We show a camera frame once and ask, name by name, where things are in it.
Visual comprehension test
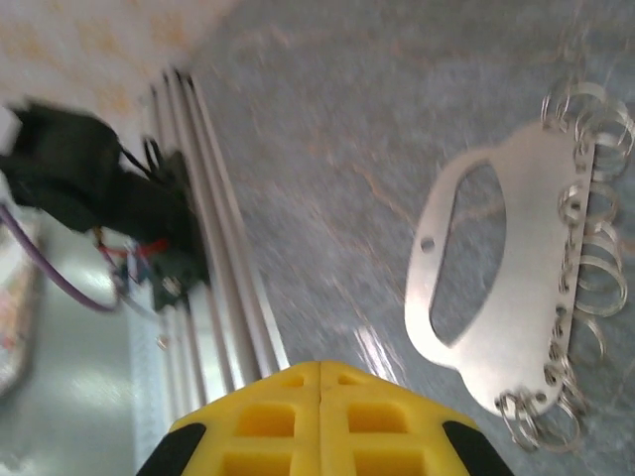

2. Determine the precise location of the thin purple cable loop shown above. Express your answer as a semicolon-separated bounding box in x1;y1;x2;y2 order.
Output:
0;202;123;314

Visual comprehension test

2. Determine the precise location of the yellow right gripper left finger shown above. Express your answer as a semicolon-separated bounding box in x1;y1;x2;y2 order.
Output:
136;361;322;476

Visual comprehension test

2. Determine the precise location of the long aluminium base rail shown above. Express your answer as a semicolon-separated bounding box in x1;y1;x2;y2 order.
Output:
148;66;295;414

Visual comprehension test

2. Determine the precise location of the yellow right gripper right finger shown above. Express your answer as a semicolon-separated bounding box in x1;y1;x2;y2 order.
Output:
319;361;517;476

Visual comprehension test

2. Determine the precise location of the grey metal shelf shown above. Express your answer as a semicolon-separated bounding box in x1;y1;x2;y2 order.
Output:
19;212;170;476

